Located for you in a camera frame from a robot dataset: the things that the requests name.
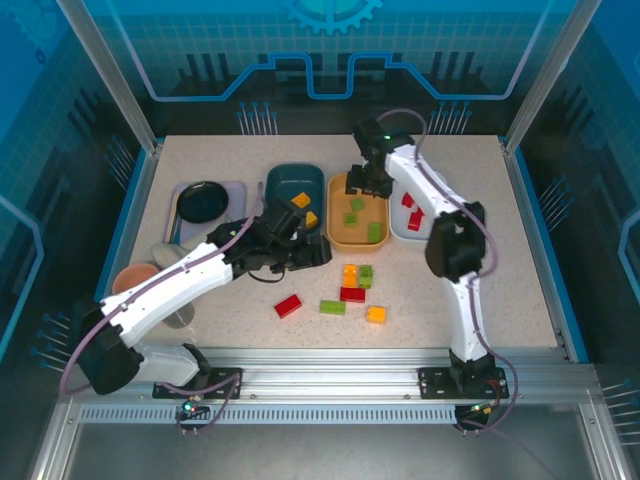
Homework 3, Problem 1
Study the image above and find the white plastic container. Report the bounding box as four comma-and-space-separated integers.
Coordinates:
388, 167, 446, 244

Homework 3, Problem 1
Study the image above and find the tan plastic container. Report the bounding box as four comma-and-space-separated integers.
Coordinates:
326, 172, 391, 253

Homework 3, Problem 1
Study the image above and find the teal plastic container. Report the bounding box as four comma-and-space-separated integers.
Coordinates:
263, 163, 326, 241

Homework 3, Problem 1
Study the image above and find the lavender tray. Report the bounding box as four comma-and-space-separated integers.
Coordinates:
164, 179, 248, 246

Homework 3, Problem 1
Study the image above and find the black round plate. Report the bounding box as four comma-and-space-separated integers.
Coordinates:
177, 180, 230, 225

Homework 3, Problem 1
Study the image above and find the grey cup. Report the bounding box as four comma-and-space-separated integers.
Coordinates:
164, 304, 196, 330

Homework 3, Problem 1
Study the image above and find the orange cup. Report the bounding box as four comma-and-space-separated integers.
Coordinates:
112, 263, 162, 301

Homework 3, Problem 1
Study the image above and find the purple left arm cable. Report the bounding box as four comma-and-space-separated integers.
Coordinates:
58, 182, 266, 396

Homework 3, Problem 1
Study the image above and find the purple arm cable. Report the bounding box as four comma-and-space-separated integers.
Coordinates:
374, 108, 521, 401
58, 182, 266, 396

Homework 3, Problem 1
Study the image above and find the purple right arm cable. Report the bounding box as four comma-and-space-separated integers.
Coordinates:
374, 108, 521, 401

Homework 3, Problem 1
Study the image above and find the aluminium mounting rail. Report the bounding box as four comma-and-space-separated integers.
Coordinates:
67, 348, 596, 401

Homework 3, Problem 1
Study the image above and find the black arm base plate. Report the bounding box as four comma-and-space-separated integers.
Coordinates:
152, 367, 244, 400
417, 367, 511, 400

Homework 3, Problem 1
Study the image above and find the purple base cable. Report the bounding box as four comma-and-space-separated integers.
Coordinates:
144, 367, 245, 437
452, 377, 556, 480

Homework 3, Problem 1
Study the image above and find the slotted grey cable duct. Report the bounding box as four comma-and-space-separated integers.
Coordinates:
79, 405, 459, 425

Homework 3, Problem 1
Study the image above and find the aluminium frame post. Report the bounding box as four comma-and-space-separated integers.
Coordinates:
501, 0, 586, 154
55, 0, 164, 154

